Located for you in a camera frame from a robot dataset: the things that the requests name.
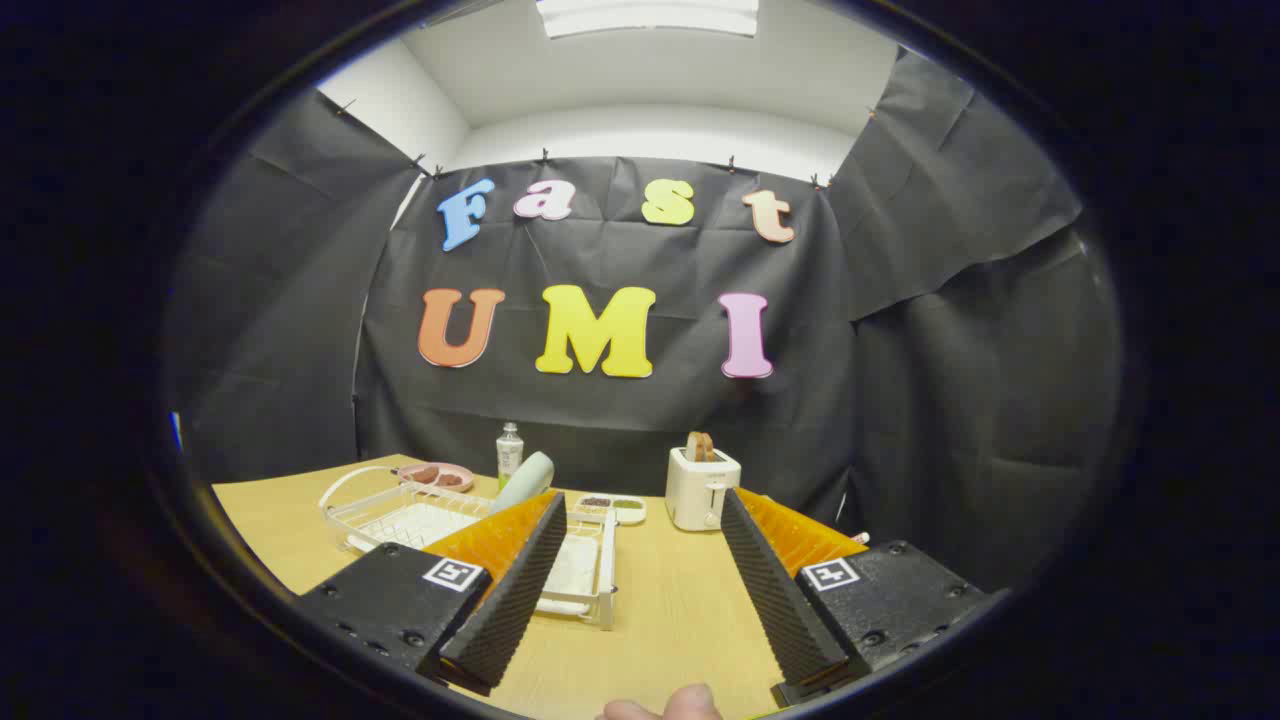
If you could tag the pale green plate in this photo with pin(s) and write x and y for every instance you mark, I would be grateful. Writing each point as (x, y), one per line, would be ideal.
(525, 480)

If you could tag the brown toast slice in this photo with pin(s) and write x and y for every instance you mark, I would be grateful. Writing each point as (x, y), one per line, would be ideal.
(700, 446)

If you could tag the ceiling light panel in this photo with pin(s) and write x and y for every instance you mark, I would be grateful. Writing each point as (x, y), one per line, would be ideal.
(650, 15)

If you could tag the black backdrop cloth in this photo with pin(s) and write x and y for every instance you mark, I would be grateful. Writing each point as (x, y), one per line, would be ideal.
(900, 400)

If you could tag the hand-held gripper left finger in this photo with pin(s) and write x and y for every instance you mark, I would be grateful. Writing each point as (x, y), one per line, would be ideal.
(505, 600)

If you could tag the pink plate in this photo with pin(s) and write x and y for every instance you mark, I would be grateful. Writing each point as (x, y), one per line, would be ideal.
(465, 478)

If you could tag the white divided seed tray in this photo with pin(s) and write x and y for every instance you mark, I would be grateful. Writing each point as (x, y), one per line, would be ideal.
(630, 515)

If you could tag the white toaster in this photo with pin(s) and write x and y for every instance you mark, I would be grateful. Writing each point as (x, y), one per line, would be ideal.
(690, 490)

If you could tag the clear bottle with green liquid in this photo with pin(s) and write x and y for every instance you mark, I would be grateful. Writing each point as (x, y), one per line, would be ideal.
(510, 455)

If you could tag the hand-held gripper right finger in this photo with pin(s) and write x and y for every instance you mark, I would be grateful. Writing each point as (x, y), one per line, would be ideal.
(785, 600)

